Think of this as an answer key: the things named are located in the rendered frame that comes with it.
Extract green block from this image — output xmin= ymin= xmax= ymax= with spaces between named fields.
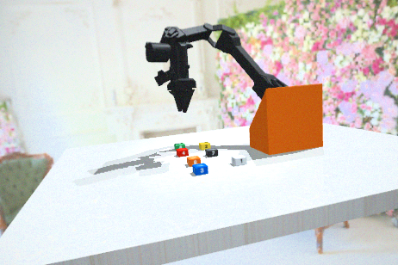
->
xmin=174 ymin=143 xmax=185 ymax=150

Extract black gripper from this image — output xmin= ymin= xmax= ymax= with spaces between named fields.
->
xmin=167 ymin=62 xmax=196 ymax=113

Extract blue block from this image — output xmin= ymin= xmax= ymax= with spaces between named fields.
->
xmin=192 ymin=163 xmax=208 ymax=176

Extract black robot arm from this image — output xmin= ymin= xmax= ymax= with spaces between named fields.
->
xmin=145 ymin=23 xmax=289 ymax=100

